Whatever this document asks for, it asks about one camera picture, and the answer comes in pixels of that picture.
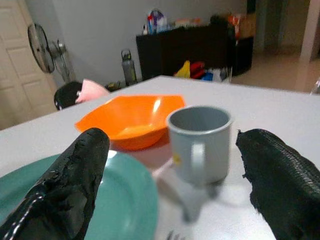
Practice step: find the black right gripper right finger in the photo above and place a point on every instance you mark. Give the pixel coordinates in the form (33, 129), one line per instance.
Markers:
(282, 175)

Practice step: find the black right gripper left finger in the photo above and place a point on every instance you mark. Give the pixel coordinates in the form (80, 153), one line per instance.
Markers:
(75, 175)

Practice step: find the teal round plate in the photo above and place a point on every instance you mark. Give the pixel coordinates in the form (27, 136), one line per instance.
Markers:
(125, 197)

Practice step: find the black chair back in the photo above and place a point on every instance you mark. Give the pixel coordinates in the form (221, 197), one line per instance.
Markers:
(66, 95)

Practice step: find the orange plastic bowl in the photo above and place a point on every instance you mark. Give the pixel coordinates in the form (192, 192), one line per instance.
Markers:
(135, 120)

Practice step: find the pink cloth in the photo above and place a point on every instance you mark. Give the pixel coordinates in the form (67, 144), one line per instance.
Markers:
(91, 91)

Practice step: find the grey water bottle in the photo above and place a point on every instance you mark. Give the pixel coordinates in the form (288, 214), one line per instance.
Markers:
(128, 67)

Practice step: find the white panelled door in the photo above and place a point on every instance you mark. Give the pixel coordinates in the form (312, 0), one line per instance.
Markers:
(22, 65)

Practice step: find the blue item on floor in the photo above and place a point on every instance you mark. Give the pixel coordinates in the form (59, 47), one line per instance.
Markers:
(207, 75)

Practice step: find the black standing fan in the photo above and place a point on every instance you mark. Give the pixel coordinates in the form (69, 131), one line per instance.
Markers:
(41, 48)

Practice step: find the red bag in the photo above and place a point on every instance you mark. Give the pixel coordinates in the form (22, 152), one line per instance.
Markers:
(197, 70)

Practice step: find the yellow bag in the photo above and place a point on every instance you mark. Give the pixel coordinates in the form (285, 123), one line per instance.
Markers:
(184, 70)

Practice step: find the dark wooden sideboard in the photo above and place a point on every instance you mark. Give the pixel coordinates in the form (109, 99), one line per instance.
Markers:
(187, 50)

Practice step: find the orange snack packet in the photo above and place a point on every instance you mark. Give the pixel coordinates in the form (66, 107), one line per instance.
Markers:
(236, 23)

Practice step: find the white plastic bag with print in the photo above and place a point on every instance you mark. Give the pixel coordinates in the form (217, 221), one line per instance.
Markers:
(156, 21)

